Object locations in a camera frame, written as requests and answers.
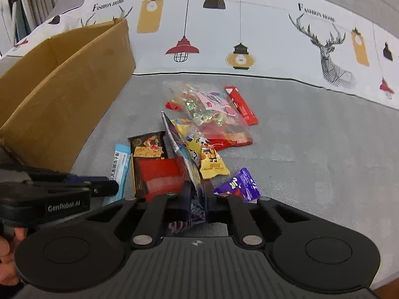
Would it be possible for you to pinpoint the purple candy wrapper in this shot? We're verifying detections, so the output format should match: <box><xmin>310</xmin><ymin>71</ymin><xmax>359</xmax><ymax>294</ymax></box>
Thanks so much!
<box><xmin>213</xmin><ymin>167</ymin><xmax>261</xmax><ymax>203</ymax></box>

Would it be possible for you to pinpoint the silver blue snack bag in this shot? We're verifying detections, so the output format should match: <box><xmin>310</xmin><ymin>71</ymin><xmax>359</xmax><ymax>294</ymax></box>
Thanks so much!
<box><xmin>161</xmin><ymin>111</ymin><xmax>205</xmax><ymax>234</ymax></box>

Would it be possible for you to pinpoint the black cracker packet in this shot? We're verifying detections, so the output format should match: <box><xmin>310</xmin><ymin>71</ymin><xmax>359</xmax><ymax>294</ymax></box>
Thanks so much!
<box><xmin>128</xmin><ymin>131</ymin><xmax>168</xmax><ymax>198</ymax></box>

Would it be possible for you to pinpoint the red stick sachet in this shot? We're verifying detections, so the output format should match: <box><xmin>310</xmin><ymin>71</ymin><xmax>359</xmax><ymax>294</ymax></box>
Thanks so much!
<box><xmin>224</xmin><ymin>86</ymin><xmax>259</xmax><ymax>126</ymax></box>

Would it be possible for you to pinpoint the dark red snack bag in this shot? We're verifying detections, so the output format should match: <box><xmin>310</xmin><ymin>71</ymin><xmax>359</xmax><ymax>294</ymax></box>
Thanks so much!
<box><xmin>183</xmin><ymin>118</ymin><xmax>253</xmax><ymax>150</ymax></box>

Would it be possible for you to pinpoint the person left hand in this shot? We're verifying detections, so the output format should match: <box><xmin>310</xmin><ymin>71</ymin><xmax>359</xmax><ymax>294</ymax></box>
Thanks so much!
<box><xmin>0</xmin><ymin>228</ymin><xmax>27</xmax><ymax>286</ymax></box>

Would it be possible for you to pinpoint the yellow cartoon snack packet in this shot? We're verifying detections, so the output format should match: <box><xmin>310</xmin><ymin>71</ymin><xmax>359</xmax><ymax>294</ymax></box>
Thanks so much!
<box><xmin>172</xmin><ymin>119</ymin><xmax>230</xmax><ymax>180</ymax></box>

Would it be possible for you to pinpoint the red wrapped snack bar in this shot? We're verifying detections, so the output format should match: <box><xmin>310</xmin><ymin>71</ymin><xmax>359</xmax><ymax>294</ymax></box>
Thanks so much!
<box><xmin>137</xmin><ymin>158</ymin><xmax>185</xmax><ymax>202</ymax></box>

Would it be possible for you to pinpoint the light blue snack stick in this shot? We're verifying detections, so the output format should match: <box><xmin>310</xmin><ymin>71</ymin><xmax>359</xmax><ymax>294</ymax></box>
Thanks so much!
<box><xmin>103</xmin><ymin>144</ymin><xmax>130</xmax><ymax>205</ymax></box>

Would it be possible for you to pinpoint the brown cardboard box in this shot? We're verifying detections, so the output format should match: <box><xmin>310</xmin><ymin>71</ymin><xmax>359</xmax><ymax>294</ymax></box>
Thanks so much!
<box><xmin>1</xmin><ymin>19</ymin><xmax>135</xmax><ymax>172</ymax></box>

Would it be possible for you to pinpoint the clear candy bag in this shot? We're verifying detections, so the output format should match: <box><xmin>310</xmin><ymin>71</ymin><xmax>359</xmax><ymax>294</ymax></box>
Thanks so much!
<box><xmin>162</xmin><ymin>80</ymin><xmax>248</xmax><ymax>128</ymax></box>

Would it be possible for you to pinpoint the white printed sofa cover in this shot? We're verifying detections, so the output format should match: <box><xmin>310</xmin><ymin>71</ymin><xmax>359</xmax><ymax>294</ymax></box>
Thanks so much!
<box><xmin>1</xmin><ymin>0</ymin><xmax>398</xmax><ymax>108</ymax></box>

